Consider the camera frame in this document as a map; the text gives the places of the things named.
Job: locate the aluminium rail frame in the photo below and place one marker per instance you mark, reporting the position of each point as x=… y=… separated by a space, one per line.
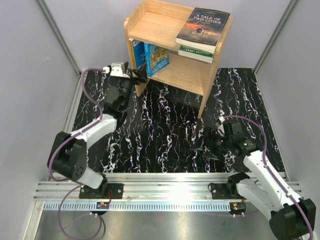
x=151 y=153

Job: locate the dark green 104-storey treehouse book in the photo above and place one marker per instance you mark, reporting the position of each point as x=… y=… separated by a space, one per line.
x=195 y=54

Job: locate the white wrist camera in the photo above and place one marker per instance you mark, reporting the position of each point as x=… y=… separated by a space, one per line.
x=117 y=69
x=220 y=127

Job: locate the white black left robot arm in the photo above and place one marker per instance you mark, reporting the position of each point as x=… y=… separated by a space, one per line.
x=68 y=156

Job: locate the blue 26-storey treehouse book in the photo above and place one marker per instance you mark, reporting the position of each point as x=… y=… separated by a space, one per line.
x=156 y=58

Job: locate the blue back-cover treehouse book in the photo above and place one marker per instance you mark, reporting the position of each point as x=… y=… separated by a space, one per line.
x=137 y=52

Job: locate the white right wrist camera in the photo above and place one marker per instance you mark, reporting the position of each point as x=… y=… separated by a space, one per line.
x=220 y=127

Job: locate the wooden shelf stand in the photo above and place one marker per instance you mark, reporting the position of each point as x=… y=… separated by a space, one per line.
x=158 y=22

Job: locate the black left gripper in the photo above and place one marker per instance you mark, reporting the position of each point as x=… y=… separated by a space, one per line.
x=140 y=74

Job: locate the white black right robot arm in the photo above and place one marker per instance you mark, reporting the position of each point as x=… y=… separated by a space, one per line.
x=289 y=215

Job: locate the slotted white cable duct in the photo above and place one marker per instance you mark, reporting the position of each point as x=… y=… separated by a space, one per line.
x=137 y=206

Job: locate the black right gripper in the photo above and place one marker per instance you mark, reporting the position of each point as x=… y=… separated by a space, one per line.
x=210 y=134

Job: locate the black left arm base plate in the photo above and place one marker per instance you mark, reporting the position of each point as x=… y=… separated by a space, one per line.
x=104 y=191

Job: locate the dark Tale of Two Cities book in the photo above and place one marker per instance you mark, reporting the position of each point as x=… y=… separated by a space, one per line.
x=203 y=29

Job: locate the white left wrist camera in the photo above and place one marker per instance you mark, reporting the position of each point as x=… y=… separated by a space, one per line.
x=117 y=69

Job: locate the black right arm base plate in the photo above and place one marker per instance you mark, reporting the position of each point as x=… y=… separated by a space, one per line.
x=219 y=191

